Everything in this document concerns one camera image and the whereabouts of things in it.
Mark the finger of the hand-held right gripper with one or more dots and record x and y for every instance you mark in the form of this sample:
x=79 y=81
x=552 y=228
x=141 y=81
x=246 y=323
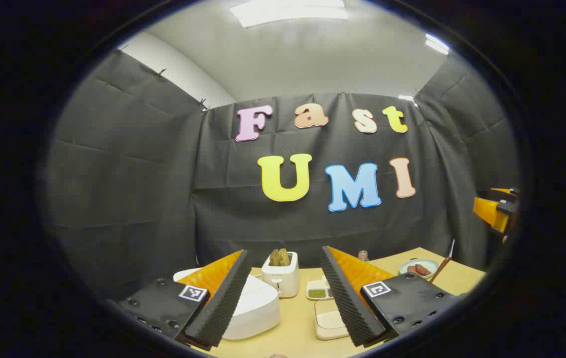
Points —
x=489 y=211
x=501 y=193

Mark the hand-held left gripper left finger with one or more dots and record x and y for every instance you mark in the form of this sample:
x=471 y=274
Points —
x=223 y=308

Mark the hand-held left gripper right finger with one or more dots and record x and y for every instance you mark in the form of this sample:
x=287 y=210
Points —
x=345 y=303

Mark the cream rice container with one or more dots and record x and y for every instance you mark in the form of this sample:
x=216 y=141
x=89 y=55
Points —
x=327 y=320

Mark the white rice cooker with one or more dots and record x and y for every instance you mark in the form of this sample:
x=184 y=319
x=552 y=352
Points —
x=258 y=308

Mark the brown wooden spoon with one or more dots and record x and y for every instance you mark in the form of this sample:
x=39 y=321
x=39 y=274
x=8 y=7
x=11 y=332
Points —
x=440 y=269

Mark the white divided grain dish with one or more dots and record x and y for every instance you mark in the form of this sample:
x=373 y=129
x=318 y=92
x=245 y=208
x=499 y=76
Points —
x=316 y=292

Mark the clear plastic bottle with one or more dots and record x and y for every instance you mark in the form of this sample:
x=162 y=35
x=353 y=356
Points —
x=363 y=256

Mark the white toaster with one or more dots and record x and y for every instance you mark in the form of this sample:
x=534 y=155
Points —
x=282 y=281

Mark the brown toast slice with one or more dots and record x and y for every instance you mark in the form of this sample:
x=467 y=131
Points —
x=274 y=257
x=284 y=257

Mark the pale green plate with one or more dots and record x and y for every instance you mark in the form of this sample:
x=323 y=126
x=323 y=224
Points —
x=429 y=263

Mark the brown meat pieces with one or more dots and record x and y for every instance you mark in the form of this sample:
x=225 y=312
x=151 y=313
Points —
x=419 y=270

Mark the small ceiling light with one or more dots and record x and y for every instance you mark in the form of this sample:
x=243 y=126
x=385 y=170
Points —
x=437 y=44

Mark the large ceiling light panel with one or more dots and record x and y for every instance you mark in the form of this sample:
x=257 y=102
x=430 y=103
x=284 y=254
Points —
x=287 y=12

